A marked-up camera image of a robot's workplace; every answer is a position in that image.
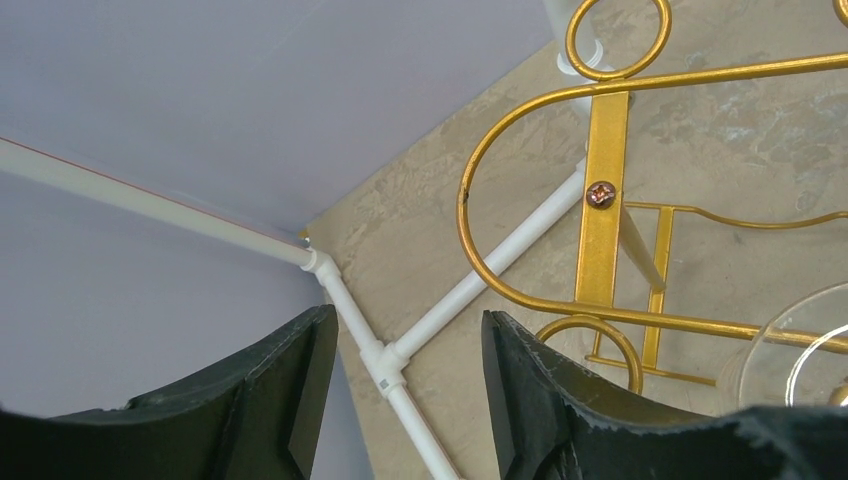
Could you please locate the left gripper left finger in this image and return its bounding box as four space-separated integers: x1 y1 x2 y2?
1 305 338 479

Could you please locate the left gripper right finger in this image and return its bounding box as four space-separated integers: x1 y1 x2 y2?
481 311 847 479

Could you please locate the white PVC pipe frame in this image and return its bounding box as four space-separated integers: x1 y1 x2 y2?
0 0 607 480

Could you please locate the round clear wine glass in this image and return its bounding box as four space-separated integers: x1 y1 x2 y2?
717 282 847 414

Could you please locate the gold wire glass rack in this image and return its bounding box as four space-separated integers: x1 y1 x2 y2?
455 0 848 397

